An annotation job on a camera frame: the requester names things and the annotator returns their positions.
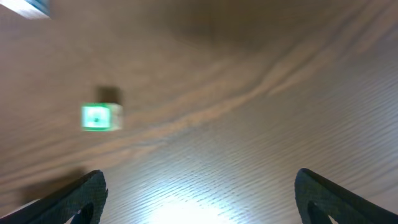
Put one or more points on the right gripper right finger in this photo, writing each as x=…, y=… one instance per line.
x=320, y=200

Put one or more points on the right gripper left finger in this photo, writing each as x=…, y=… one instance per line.
x=81, y=201

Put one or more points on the blue number 2 block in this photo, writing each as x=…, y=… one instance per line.
x=29, y=9

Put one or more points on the green number 4 block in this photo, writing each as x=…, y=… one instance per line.
x=101, y=117

